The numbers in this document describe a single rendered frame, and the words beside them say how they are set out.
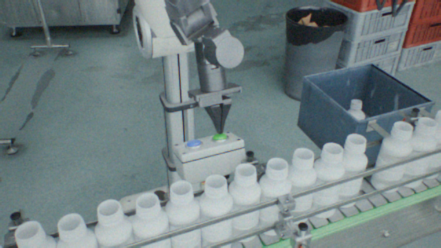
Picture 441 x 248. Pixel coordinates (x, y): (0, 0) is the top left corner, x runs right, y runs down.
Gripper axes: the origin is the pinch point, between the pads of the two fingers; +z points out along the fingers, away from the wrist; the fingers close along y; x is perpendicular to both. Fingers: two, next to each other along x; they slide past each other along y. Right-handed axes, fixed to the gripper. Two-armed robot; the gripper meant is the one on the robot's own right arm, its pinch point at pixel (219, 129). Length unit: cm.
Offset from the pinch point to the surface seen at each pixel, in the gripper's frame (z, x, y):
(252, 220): 13.0, -17.0, -1.7
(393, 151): 7.5, -17.6, 30.8
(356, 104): 13, 31, 62
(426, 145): 7.6, -19.2, 38.1
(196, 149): 2.1, -2.7, -6.4
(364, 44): 17, 171, 184
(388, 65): 40, 183, 219
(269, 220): 14.4, -16.7, 1.9
